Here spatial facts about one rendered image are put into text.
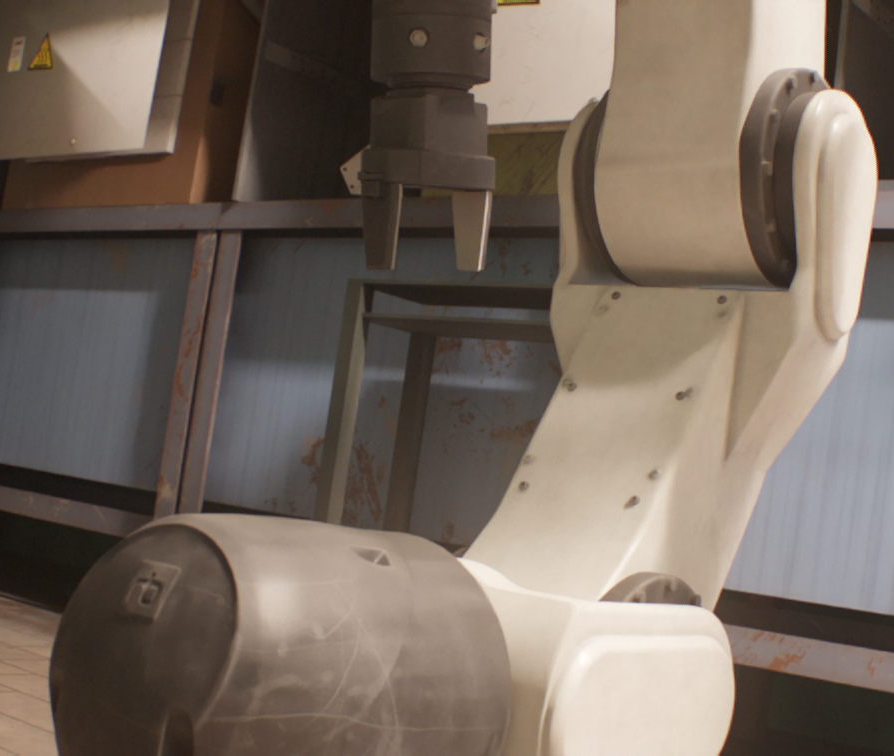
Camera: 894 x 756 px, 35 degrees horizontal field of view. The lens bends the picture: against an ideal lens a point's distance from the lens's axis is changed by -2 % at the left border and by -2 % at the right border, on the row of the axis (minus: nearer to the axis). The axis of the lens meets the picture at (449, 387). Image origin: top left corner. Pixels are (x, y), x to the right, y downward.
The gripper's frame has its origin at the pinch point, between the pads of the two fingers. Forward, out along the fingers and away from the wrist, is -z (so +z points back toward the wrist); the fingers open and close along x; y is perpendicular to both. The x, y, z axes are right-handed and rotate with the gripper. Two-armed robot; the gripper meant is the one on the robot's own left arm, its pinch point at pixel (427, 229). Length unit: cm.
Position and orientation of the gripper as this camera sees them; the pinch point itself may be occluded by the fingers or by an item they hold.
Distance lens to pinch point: 106.6
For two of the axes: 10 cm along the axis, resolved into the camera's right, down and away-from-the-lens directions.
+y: -7.9, -0.7, 6.1
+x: 6.1, -0.6, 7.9
